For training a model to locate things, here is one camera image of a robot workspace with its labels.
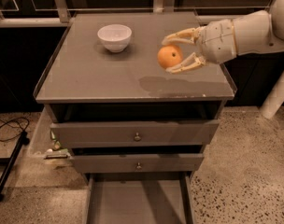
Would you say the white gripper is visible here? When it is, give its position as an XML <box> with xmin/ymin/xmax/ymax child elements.
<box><xmin>162</xmin><ymin>19</ymin><xmax>236</xmax><ymax>74</ymax></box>

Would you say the clear plastic side bin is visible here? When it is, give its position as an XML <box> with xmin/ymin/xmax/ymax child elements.
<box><xmin>26</xmin><ymin>110</ymin><xmax>70</xmax><ymax>161</ymax></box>

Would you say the grey top drawer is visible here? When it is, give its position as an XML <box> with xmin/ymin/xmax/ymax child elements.
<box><xmin>50</xmin><ymin>119</ymin><xmax>219</xmax><ymax>148</ymax></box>

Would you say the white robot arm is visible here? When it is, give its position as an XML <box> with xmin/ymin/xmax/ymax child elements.
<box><xmin>163</xmin><ymin>0</ymin><xmax>284</xmax><ymax>74</ymax></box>

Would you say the white ceramic bowl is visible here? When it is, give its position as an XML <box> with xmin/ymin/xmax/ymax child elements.
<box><xmin>97</xmin><ymin>24</ymin><xmax>132</xmax><ymax>53</ymax></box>

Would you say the orange round fruit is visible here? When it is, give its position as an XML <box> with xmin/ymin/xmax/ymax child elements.
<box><xmin>157</xmin><ymin>45</ymin><xmax>183</xmax><ymax>69</ymax></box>

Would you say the brass top drawer knob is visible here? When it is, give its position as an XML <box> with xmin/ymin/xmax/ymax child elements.
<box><xmin>134</xmin><ymin>133</ymin><xmax>141</xmax><ymax>142</ymax></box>

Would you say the black floor cable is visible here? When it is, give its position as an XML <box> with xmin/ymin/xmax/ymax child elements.
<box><xmin>0</xmin><ymin>114</ymin><xmax>30</xmax><ymax>143</ymax></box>

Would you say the grey bottom drawer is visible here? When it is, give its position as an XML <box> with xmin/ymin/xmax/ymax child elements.
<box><xmin>83</xmin><ymin>172</ymin><xmax>196</xmax><ymax>224</ymax></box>

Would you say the metal window frame rail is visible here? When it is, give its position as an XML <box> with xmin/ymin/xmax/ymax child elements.
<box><xmin>0</xmin><ymin>0</ymin><xmax>276</xmax><ymax>27</ymax></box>

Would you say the brass middle drawer knob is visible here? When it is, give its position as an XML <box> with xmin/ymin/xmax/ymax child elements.
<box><xmin>135</xmin><ymin>162</ymin><xmax>142</xmax><ymax>170</ymax></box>

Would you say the grey drawer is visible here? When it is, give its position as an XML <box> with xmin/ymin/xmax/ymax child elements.
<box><xmin>71</xmin><ymin>154</ymin><xmax>204</xmax><ymax>174</ymax></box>
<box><xmin>83</xmin><ymin>172</ymin><xmax>196</xmax><ymax>224</ymax></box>
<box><xmin>50</xmin><ymin>119</ymin><xmax>219</xmax><ymax>148</ymax></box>

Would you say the grey drawer cabinet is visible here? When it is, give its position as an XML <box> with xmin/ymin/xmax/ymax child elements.
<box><xmin>33</xmin><ymin>11</ymin><xmax>237</xmax><ymax>224</ymax></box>

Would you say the brass drawer knob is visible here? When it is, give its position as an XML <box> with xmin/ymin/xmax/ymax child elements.
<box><xmin>135</xmin><ymin>162</ymin><xmax>142</xmax><ymax>170</ymax></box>
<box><xmin>134</xmin><ymin>133</ymin><xmax>141</xmax><ymax>142</ymax></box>

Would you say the grey middle drawer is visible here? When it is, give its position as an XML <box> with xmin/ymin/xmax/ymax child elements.
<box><xmin>71</xmin><ymin>154</ymin><xmax>204</xmax><ymax>174</ymax></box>

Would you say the black stand bar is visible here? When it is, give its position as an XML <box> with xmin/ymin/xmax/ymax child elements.
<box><xmin>0</xmin><ymin>131</ymin><xmax>30</xmax><ymax>202</ymax></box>

